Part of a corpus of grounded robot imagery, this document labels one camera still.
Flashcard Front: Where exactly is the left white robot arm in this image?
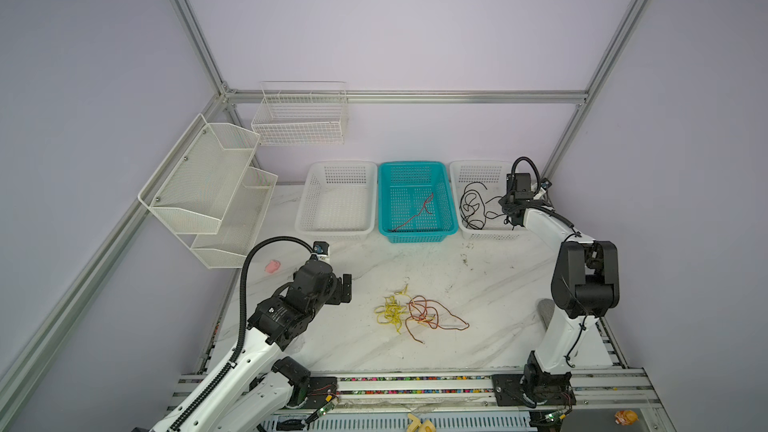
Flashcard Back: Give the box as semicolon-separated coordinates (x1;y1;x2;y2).
151;236;352;431

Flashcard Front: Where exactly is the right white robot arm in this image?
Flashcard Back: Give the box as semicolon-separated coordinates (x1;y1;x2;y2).
499;172;620;402

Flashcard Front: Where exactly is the long black cable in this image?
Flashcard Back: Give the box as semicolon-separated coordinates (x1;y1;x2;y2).
459;181;511;232

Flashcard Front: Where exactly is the white plastic basket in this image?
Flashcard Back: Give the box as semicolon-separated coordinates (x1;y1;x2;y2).
449;160;522;242
295;161;378;241

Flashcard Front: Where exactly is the small pink object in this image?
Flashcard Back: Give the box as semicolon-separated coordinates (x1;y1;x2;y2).
264;260;281;275

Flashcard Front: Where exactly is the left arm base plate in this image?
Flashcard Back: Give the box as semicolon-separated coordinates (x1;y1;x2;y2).
286;376;338;409

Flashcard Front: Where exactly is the right white plastic basket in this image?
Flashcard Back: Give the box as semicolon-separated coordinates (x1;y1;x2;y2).
449;160;522;242

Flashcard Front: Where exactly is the yellow object at front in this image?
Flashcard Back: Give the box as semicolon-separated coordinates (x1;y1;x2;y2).
406;413;437;432

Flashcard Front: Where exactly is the left white plastic basket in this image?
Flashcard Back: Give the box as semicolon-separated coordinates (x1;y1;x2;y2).
295;161;378;241

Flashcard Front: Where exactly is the short red cable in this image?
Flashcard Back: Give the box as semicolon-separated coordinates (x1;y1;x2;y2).
389;192;436;233

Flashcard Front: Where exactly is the white two-tier mesh shelf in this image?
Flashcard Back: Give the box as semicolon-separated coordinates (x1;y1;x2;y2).
137;115;278;269

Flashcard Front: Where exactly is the orange round object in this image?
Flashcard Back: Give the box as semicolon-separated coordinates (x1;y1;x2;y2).
614;410;639;426

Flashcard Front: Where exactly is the white wire wall basket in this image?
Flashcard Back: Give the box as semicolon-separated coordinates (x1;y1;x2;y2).
251;81;348;146

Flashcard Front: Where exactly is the teal plastic basket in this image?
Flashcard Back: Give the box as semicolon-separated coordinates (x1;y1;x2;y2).
377;161;458;244

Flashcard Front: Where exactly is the aluminium front rail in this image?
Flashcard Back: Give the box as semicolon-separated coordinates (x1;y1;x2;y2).
161;367;667;418

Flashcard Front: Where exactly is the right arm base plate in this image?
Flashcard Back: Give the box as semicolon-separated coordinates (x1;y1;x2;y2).
491;373;576;409

